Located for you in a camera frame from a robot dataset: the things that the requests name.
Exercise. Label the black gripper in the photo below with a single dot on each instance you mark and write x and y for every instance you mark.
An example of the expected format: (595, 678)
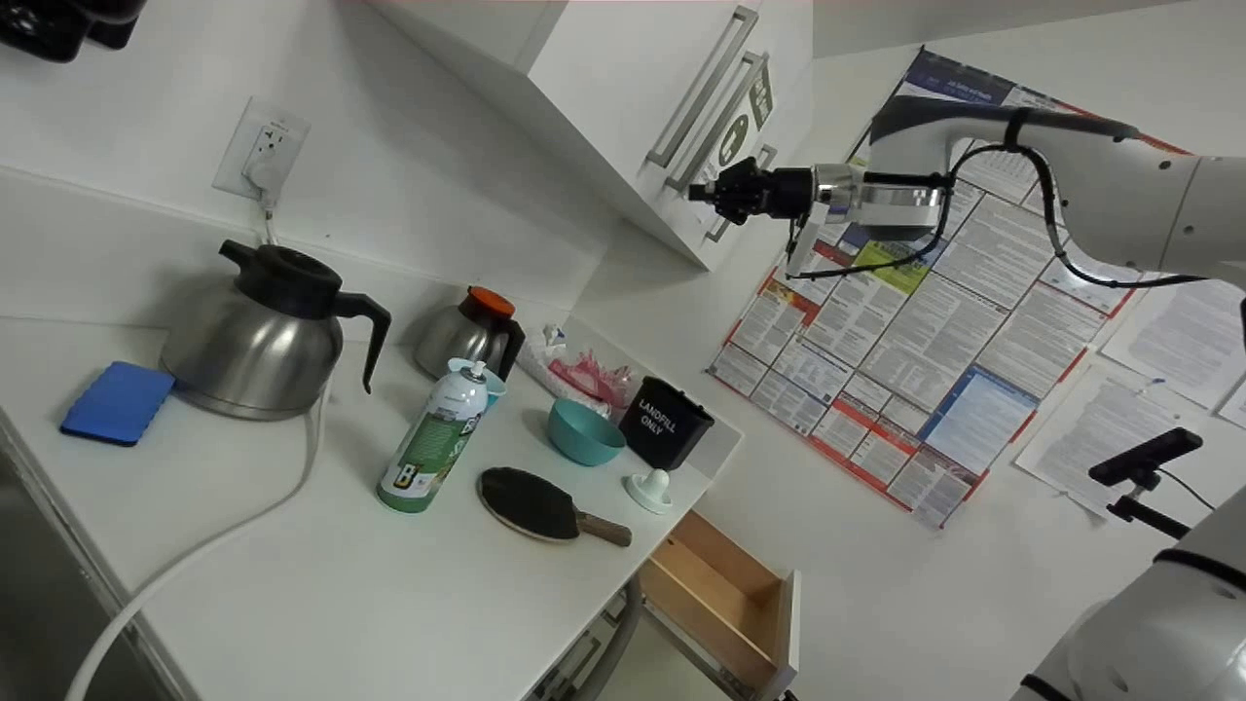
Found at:
(791, 191)

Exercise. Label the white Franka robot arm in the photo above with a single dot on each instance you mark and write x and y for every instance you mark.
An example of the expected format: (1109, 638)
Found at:
(1142, 195)

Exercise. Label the plain white cabinet door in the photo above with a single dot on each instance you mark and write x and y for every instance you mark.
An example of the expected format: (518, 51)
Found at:
(626, 81)

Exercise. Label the open wooden drawer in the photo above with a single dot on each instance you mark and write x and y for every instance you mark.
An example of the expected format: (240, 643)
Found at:
(715, 596)

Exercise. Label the white lower cabinet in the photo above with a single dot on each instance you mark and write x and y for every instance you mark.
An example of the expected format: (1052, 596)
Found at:
(587, 647)

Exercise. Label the clear tub of pink packets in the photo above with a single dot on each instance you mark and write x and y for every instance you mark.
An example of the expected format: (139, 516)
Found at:
(591, 374)

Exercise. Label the black square container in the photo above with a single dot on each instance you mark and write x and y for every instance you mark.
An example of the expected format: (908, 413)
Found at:
(664, 428)

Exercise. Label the teal bowl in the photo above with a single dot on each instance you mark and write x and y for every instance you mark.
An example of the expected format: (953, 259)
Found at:
(580, 434)

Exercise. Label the small white plastic cap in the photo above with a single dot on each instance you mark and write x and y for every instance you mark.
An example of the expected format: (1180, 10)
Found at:
(648, 490)

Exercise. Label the small steel carafe orange lid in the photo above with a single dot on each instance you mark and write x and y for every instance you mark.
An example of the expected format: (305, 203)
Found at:
(455, 341)

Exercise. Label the green soap bottle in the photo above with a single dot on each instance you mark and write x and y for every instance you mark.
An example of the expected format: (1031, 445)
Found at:
(431, 450)

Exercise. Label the white printed paper sheet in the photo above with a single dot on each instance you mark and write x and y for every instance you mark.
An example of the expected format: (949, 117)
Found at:
(1180, 343)
(1091, 432)

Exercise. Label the large steel carafe black lid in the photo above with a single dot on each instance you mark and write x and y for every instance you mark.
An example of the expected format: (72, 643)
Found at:
(255, 352)

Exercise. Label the blue sponge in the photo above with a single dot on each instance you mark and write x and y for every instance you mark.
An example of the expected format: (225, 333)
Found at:
(118, 406)

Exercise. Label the black appliance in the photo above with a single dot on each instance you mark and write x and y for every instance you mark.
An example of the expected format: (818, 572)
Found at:
(43, 25)

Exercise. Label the steel sink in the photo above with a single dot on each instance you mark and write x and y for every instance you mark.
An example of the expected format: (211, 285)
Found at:
(39, 585)

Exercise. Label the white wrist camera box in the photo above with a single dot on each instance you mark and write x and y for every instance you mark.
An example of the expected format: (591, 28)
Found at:
(900, 203)

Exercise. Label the large coloured wall poster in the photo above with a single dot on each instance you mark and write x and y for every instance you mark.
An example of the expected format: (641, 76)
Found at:
(908, 393)

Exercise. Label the white wall cabinet wooden inside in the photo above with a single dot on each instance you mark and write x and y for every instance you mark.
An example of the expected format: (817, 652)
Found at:
(455, 25)

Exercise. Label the white wall outlet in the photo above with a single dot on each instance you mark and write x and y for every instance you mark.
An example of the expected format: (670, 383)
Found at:
(259, 138)

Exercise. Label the black camera on tripod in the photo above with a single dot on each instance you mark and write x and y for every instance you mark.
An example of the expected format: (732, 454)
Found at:
(1142, 457)

